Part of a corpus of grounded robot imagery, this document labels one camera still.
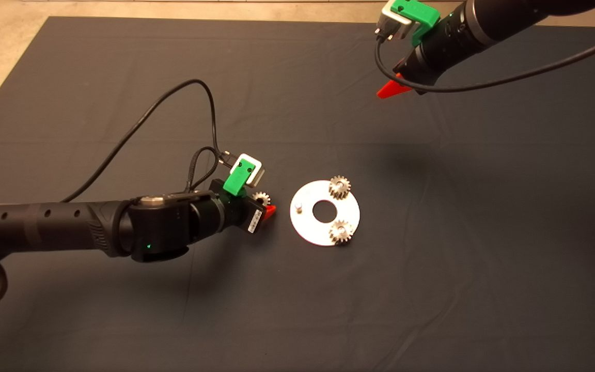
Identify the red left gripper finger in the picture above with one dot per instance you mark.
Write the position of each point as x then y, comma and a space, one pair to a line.
269, 212

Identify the round metal carrier plate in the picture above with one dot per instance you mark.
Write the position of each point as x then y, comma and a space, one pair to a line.
305, 227

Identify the silver camera box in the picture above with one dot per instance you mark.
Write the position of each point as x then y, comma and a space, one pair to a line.
395, 28
257, 173

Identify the silver left camera box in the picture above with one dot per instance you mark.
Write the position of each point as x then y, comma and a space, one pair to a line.
257, 173

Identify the green right camera mount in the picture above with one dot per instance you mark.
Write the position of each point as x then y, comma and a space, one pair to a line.
419, 13

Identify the silver right camera box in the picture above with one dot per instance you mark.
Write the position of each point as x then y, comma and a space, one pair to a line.
395, 28

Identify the small steel planetary gear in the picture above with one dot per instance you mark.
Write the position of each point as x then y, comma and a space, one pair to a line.
263, 198
340, 187
341, 232

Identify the dark grey table cloth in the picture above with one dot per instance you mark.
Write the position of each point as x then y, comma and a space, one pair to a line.
328, 310

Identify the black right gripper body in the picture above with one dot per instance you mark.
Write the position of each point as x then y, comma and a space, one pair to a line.
442, 49

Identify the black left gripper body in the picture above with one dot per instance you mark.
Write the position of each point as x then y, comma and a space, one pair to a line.
238, 214

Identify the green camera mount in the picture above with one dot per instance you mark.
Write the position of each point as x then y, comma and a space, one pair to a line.
419, 13
236, 181

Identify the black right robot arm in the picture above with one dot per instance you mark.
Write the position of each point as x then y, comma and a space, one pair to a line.
509, 15

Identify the green left camera mount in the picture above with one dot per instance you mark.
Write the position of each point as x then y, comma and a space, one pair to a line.
236, 181

